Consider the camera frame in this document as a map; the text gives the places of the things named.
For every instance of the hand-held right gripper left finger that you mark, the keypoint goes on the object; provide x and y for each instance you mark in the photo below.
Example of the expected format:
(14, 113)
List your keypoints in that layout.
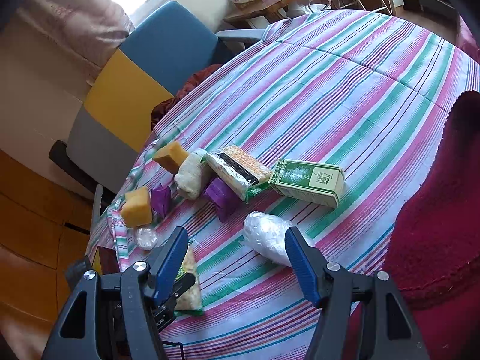
(168, 264)

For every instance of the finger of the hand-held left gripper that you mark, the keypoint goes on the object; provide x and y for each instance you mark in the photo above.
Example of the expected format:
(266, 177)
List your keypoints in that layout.
(180, 288)

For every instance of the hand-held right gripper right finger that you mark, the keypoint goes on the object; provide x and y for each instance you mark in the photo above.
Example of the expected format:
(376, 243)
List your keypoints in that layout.
(303, 266)

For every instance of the green-edged snack packet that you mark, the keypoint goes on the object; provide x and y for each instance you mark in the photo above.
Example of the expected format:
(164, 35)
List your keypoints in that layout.
(191, 297)

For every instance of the small clear plastic-wrapped bundle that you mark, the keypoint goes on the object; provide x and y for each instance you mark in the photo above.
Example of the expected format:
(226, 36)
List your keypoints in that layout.
(144, 238)

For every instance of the large clear plastic-wrapped bundle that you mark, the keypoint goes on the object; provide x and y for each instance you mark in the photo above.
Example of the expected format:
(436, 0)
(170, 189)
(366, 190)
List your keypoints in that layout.
(262, 232)

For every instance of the purple packet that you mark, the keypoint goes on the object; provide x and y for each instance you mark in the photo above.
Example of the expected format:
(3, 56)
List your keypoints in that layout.
(221, 195)
(161, 198)

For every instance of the yellow sponge block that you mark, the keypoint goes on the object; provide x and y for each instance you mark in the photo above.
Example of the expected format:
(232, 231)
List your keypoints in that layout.
(170, 155)
(137, 206)

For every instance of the green carton box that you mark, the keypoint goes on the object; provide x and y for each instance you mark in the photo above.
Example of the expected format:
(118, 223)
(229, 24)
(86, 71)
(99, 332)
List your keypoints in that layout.
(311, 183)

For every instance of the dark red box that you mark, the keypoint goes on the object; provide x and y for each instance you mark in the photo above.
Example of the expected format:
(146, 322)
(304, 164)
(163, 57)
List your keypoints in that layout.
(108, 260)

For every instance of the white rice packet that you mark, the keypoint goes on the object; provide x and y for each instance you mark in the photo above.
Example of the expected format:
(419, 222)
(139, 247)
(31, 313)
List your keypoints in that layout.
(191, 180)

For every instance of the cracker packet with black band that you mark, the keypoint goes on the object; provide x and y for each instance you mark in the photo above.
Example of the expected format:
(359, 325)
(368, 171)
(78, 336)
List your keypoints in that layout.
(232, 174)

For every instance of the wooden wardrobe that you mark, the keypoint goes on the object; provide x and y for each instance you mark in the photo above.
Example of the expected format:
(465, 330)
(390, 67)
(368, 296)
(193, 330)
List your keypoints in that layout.
(30, 195)

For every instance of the red blanket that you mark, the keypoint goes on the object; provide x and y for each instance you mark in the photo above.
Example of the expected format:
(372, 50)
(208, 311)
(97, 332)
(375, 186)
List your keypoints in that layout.
(442, 195)

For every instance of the striped bedsheet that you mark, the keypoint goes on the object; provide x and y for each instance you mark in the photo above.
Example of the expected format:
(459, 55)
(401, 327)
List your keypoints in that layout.
(300, 101)

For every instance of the dark red cloth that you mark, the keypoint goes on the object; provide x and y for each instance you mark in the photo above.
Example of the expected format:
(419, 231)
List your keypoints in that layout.
(191, 82)

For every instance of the blue yellow grey chair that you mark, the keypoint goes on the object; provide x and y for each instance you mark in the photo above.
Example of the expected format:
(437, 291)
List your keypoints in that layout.
(168, 45)

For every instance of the wooden desk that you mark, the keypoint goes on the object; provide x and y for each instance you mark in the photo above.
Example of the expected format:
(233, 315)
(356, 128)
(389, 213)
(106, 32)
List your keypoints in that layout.
(270, 7)

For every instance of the pink floral curtain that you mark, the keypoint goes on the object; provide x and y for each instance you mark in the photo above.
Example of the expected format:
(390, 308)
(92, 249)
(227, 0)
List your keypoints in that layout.
(67, 18)

